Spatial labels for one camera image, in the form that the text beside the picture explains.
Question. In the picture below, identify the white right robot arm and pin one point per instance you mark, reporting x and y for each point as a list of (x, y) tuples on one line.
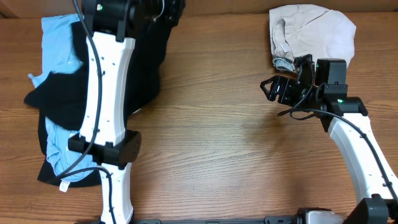
[(320, 90)]

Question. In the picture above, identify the beige folded shorts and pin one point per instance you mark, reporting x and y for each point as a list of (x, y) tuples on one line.
[(300, 29)]

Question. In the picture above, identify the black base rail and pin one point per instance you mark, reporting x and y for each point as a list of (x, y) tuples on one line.
[(217, 221)]

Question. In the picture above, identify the black shirt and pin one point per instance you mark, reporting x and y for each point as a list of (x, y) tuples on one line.
[(143, 79)]

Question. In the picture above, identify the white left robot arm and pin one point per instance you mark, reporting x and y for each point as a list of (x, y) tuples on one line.
[(112, 28)]

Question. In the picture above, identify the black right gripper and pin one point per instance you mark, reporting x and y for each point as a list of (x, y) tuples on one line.
[(278, 90)]

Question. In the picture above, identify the black garment under pile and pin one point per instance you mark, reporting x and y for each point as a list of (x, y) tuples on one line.
[(46, 173)]

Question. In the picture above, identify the light blue shirt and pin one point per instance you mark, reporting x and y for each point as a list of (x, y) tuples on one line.
[(60, 93)]

